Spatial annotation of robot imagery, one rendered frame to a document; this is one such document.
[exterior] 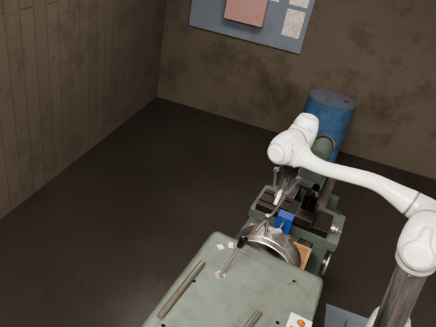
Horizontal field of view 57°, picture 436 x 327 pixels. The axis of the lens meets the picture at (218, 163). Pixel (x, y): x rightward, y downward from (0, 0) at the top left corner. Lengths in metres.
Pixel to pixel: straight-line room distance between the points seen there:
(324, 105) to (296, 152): 3.02
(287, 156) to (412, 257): 0.51
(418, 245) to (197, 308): 0.72
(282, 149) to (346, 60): 3.67
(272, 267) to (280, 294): 0.12
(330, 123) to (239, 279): 3.23
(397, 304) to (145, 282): 1.95
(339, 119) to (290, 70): 0.98
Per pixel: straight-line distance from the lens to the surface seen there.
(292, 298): 1.53
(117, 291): 3.05
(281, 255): 1.72
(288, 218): 2.09
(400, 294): 1.59
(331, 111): 4.49
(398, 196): 1.60
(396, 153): 5.50
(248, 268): 1.56
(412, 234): 1.42
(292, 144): 1.48
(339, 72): 5.10
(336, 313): 2.27
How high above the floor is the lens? 2.36
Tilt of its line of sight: 32 degrees down
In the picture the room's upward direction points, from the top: 12 degrees clockwise
